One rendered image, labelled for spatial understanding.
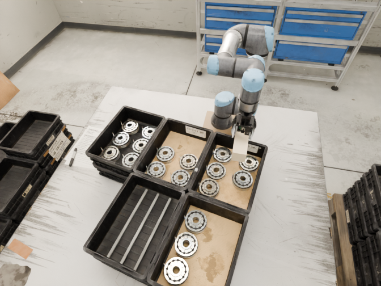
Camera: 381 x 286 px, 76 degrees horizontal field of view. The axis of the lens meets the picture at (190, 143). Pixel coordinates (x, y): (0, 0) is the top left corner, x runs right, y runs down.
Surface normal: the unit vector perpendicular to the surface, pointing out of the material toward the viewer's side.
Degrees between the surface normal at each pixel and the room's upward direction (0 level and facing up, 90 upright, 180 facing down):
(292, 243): 0
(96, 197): 0
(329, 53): 90
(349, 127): 0
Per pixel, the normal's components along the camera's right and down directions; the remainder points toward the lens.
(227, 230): -0.04, -0.61
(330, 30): -0.23, 0.77
